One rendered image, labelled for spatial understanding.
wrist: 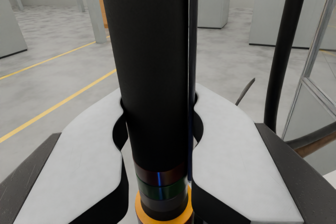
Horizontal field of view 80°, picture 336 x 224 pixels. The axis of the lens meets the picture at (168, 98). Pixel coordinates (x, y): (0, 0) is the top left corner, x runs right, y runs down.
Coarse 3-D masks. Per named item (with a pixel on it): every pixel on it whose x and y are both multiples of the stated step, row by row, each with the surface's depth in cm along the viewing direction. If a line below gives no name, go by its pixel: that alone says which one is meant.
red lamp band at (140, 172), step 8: (184, 160) 11; (136, 168) 12; (176, 168) 11; (184, 168) 12; (144, 176) 11; (152, 176) 11; (160, 176) 11; (168, 176) 11; (176, 176) 11; (152, 184) 11; (160, 184) 11
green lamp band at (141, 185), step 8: (136, 176) 12; (184, 176) 12; (144, 184) 12; (176, 184) 12; (184, 184) 12; (144, 192) 12; (152, 192) 12; (160, 192) 12; (168, 192) 12; (176, 192) 12
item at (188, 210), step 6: (138, 192) 15; (138, 198) 15; (138, 204) 14; (138, 210) 14; (186, 210) 14; (192, 210) 14; (138, 216) 14; (144, 216) 14; (180, 216) 13; (186, 216) 14; (144, 222) 13; (150, 222) 13; (156, 222) 13; (162, 222) 13; (168, 222) 13; (174, 222) 13; (180, 222) 13
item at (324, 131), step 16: (288, 0) 11; (288, 16) 12; (288, 32) 12; (288, 48) 13; (272, 64) 14; (272, 80) 14; (272, 96) 15; (272, 112) 15; (272, 128) 16; (320, 128) 23; (288, 144) 20; (304, 144) 21
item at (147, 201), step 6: (138, 186) 13; (186, 186) 13; (186, 192) 13; (144, 198) 13; (150, 198) 12; (174, 198) 12; (180, 198) 13; (150, 204) 13; (156, 204) 12; (162, 204) 12; (168, 204) 12; (174, 204) 13; (156, 210) 13; (162, 210) 13; (168, 210) 13
